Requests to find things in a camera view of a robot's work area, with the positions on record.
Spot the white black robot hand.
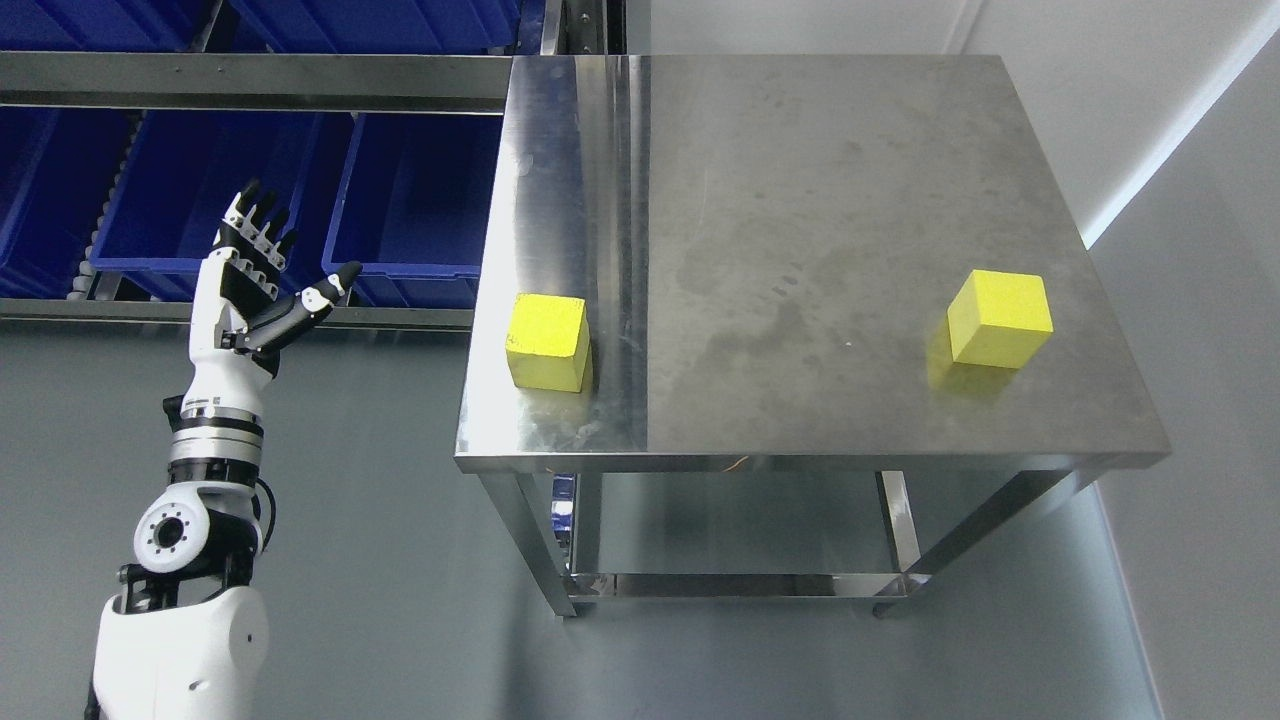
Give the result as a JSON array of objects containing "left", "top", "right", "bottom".
[{"left": 188, "top": 178, "right": 364, "bottom": 379}]

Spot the stainless steel table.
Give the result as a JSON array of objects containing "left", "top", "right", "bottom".
[{"left": 454, "top": 55, "right": 1170, "bottom": 618}]

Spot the blue bin far left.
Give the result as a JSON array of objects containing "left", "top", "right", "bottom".
[{"left": 1, "top": 108, "right": 132, "bottom": 299}]

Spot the blue bin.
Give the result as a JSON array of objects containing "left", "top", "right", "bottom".
[
  {"left": 230, "top": 1, "right": 522, "bottom": 55},
  {"left": 90, "top": 111, "right": 352, "bottom": 302},
  {"left": 321, "top": 113, "right": 503, "bottom": 310},
  {"left": 1, "top": 108, "right": 132, "bottom": 299}
]

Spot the blue bin right of middle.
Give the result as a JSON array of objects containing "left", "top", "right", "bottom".
[{"left": 321, "top": 113, "right": 503, "bottom": 310}]

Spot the metal shelf rack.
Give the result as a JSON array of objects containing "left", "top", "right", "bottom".
[{"left": 1, "top": 1, "right": 628, "bottom": 333}]

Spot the blue bin upper left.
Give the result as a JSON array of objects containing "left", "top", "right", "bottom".
[{"left": 230, "top": 1, "right": 522, "bottom": 55}]

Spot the yellow foam block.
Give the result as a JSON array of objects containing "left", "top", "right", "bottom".
[
  {"left": 506, "top": 293, "right": 590, "bottom": 393},
  {"left": 946, "top": 269, "right": 1053, "bottom": 370}
]

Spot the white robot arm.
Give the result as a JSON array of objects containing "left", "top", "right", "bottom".
[{"left": 83, "top": 351, "right": 280, "bottom": 719}]

